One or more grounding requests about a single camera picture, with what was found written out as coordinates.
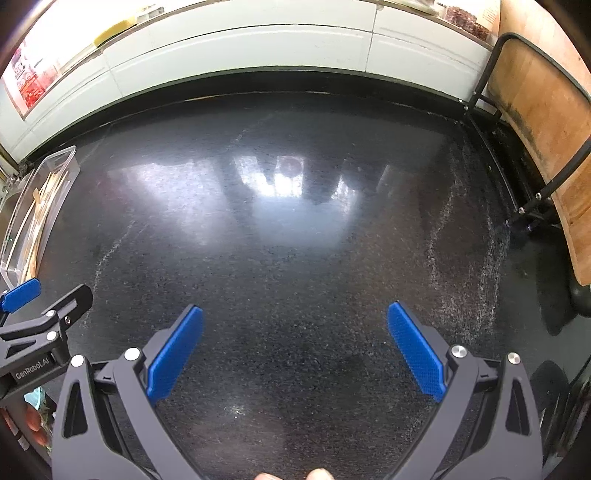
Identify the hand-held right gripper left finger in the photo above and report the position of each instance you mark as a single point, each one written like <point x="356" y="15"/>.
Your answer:
<point x="175" y="355"/>

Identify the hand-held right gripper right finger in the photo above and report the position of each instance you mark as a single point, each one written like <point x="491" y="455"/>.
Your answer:
<point x="415" y="350"/>

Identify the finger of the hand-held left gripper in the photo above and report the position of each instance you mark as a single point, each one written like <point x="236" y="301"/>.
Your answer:
<point x="69" y="307"/>
<point x="21" y="295"/>

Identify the pile of wooden chopsticks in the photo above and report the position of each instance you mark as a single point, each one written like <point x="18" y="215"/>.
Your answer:
<point x="44" y="203"/>

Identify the clear plastic tray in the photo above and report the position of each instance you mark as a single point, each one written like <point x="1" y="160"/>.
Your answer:
<point x="55" y="161"/>

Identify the person's left hand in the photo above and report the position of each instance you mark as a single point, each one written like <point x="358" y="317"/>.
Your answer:
<point x="37" y="422"/>

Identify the person's right hand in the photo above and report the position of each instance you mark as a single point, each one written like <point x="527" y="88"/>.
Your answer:
<point x="318" y="475"/>

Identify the red printed bag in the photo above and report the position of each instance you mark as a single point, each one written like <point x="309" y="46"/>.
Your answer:
<point x="32" y="90"/>

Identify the yellow sponge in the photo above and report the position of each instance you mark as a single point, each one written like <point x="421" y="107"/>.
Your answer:
<point x="113" y="28"/>

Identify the black metal rack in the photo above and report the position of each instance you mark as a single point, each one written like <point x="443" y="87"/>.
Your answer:
<point x="487" y="69"/>

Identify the wooden cutting board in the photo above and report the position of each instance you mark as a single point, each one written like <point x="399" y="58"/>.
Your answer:
<point x="531" y="83"/>

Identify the glass jar of red beans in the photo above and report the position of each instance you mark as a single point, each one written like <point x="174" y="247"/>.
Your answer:
<point x="466" y="21"/>

